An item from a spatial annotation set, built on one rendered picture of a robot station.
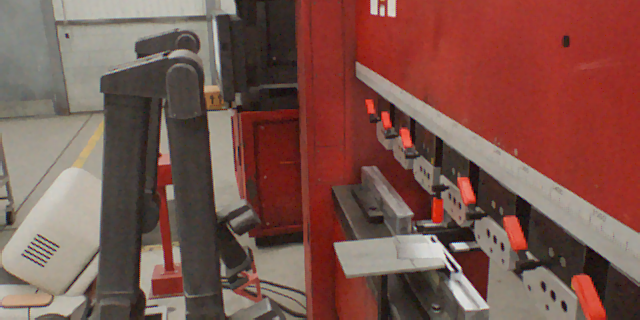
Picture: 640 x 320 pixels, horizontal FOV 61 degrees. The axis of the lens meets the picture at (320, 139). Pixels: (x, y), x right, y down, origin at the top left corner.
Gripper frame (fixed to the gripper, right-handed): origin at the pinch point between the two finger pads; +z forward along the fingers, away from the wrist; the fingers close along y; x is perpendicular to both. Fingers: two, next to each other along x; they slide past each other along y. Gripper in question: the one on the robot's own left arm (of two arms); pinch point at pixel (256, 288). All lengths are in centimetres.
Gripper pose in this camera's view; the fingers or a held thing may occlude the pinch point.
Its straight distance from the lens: 138.6
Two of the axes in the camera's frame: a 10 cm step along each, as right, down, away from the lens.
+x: -8.6, 5.1, -0.6
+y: -2.2, -2.7, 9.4
